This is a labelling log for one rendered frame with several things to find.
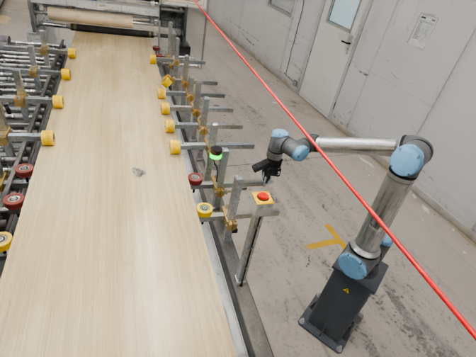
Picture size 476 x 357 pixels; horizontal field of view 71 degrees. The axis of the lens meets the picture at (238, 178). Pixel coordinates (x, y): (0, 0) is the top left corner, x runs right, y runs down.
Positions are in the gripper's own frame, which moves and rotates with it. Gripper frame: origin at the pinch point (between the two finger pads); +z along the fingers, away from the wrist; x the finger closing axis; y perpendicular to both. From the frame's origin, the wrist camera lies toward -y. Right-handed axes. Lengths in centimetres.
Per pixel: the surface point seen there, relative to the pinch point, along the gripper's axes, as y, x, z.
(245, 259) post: -30, -57, -5
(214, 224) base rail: -32.0, -17.5, 12.5
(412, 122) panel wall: 226, 118, 19
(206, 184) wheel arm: -35.3, -1.6, -3.5
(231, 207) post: -29.9, -30.9, -12.2
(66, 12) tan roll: -127, 251, -26
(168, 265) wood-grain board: -63, -57, -8
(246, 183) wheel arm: -11.4, -1.6, -3.3
